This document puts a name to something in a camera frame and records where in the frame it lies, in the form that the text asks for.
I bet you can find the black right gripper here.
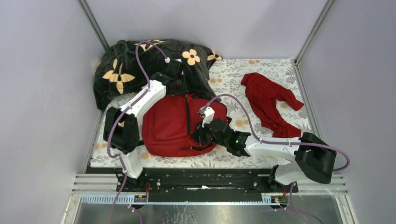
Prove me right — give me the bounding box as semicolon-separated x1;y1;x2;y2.
190;119;228;148

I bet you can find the red student backpack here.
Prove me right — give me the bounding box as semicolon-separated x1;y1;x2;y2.
141;94;216;157

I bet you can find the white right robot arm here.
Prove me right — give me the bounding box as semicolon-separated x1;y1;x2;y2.
191;107;337;192

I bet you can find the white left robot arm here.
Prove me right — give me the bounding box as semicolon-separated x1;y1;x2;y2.
103;58;185;192

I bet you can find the floral table mat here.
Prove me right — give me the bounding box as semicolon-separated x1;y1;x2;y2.
90;58;322;169

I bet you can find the black floral blanket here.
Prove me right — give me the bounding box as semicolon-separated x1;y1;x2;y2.
93;39;222;111

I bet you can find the red cloth garment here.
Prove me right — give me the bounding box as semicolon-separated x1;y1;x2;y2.
240;72;304;138

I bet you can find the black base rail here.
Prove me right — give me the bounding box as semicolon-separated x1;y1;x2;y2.
122;168;298;203

